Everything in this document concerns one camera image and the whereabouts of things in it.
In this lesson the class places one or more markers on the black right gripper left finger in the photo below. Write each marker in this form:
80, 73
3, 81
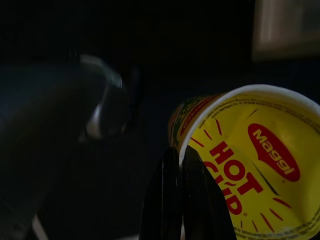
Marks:
162, 195

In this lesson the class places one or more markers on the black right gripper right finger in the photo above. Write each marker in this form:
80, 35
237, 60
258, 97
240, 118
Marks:
200, 200

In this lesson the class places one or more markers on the yellow Maggi noodle cup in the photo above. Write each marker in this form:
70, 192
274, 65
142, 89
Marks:
237, 112

